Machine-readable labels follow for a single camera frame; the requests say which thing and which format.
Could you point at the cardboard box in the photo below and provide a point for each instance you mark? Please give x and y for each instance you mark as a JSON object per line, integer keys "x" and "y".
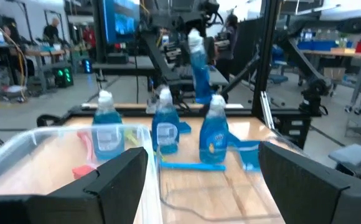
{"x": 334, "y": 74}

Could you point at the blue monitor screen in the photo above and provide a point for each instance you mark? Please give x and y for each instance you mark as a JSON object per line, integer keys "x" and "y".
{"x": 121, "y": 21}

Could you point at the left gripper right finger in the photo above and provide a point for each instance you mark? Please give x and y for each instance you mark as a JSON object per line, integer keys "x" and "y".
{"x": 308, "y": 196}

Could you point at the grey stool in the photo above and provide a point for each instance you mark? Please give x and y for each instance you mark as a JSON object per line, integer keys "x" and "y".
{"x": 353, "y": 155}

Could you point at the black electronics box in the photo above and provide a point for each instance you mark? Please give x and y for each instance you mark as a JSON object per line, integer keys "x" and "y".
{"x": 292, "y": 130}

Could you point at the clear plastic bin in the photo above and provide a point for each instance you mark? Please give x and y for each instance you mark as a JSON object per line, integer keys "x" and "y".
{"x": 28, "y": 146}
{"x": 218, "y": 202}

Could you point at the blue storage bin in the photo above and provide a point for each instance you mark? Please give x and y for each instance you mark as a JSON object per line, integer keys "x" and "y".
{"x": 323, "y": 45}

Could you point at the computer tower green lights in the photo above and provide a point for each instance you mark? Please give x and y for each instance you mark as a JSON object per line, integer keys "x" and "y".
{"x": 63, "y": 76}

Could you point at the red dish brush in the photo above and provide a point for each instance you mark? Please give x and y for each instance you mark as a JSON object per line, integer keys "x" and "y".
{"x": 82, "y": 171}

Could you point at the wooden table metal legs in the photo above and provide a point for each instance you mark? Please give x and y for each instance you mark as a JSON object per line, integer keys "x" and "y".
{"x": 333, "y": 53}

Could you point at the silver metal bracket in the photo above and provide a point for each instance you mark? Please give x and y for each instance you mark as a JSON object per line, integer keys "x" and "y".
{"x": 266, "y": 109}

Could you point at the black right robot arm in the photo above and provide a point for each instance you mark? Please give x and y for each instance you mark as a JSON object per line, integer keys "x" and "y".
{"x": 165, "y": 21}

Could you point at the grey work table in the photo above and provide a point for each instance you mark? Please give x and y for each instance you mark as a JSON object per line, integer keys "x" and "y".
{"x": 124, "y": 67}

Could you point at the blue dish brush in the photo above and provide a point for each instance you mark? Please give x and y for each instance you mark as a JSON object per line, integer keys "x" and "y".
{"x": 193, "y": 166}

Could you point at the black vertical frame post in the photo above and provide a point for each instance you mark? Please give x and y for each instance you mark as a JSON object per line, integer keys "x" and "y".
{"x": 266, "y": 56}

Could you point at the blue dish soap bottle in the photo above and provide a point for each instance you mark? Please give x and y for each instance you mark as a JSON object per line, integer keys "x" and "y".
{"x": 105, "y": 116}
{"x": 165, "y": 118}
{"x": 213, "y": 137}
{"x": 200, "y": 71}

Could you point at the blue-lit device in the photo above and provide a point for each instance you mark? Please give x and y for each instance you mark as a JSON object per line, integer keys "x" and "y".
{"x": 87, "y": 66}

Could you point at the black diagonal frame strut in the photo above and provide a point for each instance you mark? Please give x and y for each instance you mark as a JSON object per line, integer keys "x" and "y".
{"x": 239, "y": 76}

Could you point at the person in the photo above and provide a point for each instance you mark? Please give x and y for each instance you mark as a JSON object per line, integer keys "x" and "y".
{"x": 227, "y": 62}
{"x": 51, "y": 31}
{"x": 12, "y": 34}

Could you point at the cluttered work table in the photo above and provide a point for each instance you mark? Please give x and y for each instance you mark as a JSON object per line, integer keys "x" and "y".
{"x": 43, "y": 53}

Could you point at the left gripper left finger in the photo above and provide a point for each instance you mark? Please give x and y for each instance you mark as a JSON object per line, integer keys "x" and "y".
{"x": 105, "y": 193}

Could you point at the neighbouring black robot arm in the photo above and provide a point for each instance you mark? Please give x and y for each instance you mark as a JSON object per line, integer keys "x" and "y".
{"x": 311, "y": 84}

